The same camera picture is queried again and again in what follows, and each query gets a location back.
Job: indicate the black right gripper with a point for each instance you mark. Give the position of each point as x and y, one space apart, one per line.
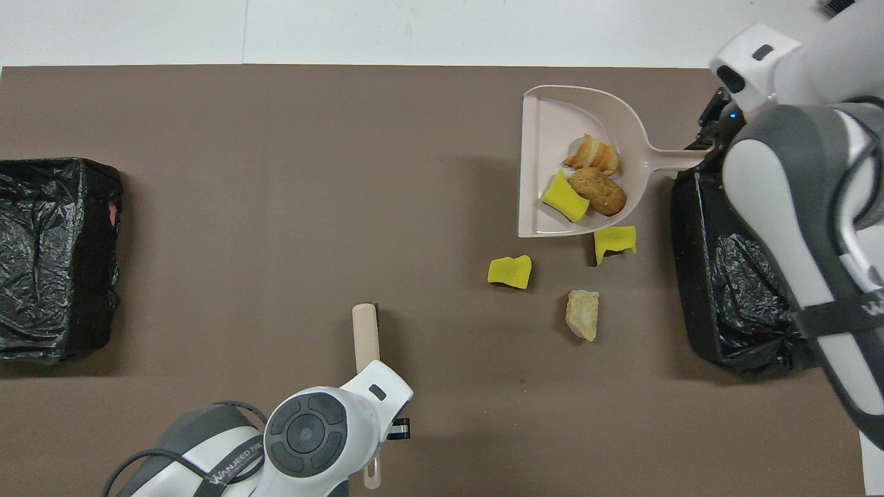
719 124

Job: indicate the beige brush with black bristles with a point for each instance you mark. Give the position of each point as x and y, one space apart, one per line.
365 335

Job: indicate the orange white striped pastry toy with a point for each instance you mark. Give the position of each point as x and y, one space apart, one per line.
595 154

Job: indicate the brown potato-shaped toy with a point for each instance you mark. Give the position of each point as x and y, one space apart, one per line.
598 192

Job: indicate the yellow sponge piece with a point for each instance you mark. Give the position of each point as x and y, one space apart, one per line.
615 239
564 198
510 271

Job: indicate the beige plastic dustpan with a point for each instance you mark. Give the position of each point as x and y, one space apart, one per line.
552 117

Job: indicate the pale beige rock-like chunk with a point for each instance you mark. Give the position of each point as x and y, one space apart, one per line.
582 315

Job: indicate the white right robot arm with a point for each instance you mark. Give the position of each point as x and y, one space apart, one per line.
780 207

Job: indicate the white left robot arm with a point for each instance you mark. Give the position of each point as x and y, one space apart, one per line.
311 442

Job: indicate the black-lined trash bin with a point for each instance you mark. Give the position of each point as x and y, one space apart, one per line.
697 276

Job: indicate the black-lined bin with pink mark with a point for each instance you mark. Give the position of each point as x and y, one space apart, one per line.
62 276

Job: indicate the dark ribbed object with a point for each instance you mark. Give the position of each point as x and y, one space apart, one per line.
832 5

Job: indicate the brown table mat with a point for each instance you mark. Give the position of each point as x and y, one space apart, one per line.
276 207

